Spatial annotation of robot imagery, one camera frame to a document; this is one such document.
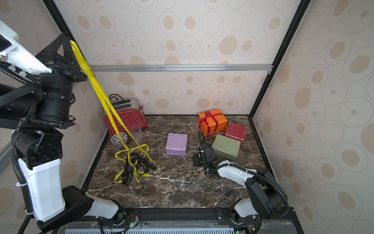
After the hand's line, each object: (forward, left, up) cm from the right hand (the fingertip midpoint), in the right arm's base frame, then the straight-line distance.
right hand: (200, 157), depth 90 cm
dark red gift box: (+21, -25, 0) cm, 33 cm away
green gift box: (+9, -18, -2) cm, 20 cm away
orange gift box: (+25, -8, +5) cm, 27 cm away
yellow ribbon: (-11, +34, -5) cm, 36 cm away
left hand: (-11, +30, +71) cm, 78 cm away
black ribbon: (-11, +44, -3) cm, 45 cm away
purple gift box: (+8, +15, +2) cm, 17 cm away
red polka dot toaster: (+25, +48, +13) cm, 56 cm away
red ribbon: (+27, -3, +6) cm, 28 cm away
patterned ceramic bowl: (+12, +60, -1) cm, 61 cm away
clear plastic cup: (+20, +48, -1) cm, 52 cm away
